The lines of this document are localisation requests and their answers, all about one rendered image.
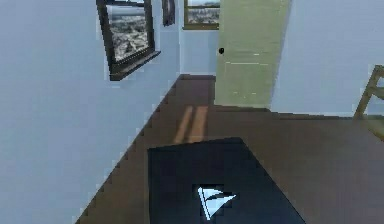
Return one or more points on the olive wooden chair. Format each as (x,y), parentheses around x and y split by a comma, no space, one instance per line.
(370,96)

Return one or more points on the black framed window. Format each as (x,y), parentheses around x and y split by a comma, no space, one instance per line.
(128,36)

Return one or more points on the pale green room door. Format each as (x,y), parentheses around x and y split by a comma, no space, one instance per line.
(250,56)

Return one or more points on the white folded paper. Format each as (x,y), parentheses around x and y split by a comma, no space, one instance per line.
(212,200)

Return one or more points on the dark framed wall picture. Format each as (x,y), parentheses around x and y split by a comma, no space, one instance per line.
(168,12)

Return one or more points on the brown framed window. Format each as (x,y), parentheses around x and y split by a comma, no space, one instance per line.
(202,16)

